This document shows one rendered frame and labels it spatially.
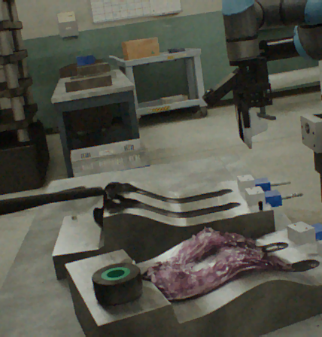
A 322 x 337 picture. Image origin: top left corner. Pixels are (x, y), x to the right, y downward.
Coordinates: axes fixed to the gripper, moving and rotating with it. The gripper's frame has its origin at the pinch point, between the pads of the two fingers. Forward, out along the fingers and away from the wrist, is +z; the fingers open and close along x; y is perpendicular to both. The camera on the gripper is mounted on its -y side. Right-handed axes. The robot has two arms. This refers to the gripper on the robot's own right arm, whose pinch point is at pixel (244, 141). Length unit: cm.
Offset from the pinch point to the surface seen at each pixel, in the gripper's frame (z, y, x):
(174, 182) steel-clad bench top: 21, -17, 45
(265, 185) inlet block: 11.2, 3.7, -2.1
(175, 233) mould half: 14.0, -20.2, -17.7
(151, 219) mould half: 9.9, -24.9, -17.7
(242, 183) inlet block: 9.7, -1.9, -2.5
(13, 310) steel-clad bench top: 21, -56, -30
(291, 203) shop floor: 101, 66, 225
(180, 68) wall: 40, 34, 639
